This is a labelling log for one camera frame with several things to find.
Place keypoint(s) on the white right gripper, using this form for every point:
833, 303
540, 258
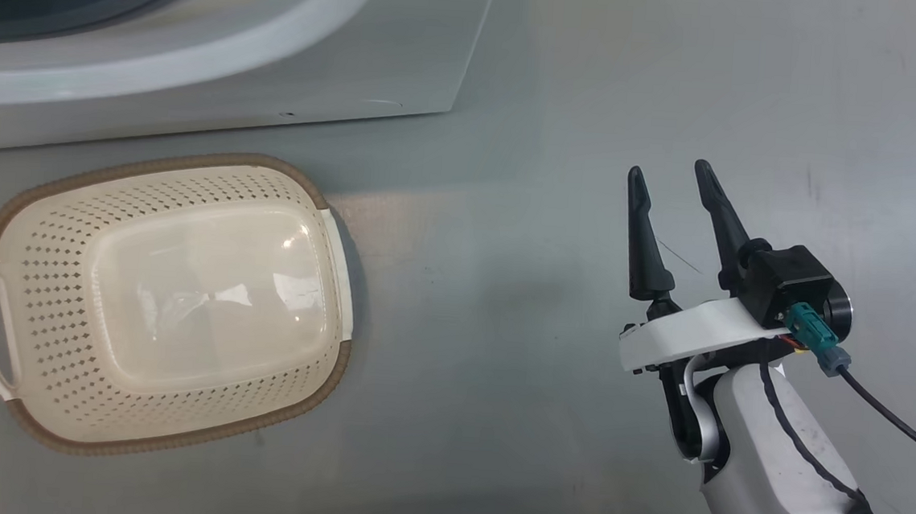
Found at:
694, 334

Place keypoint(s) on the white front-load washing machine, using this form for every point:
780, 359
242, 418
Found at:
319, 54

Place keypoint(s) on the cream perforated laundry basket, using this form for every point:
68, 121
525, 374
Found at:
181, 302

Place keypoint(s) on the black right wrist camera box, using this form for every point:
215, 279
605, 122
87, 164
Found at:
791, 280

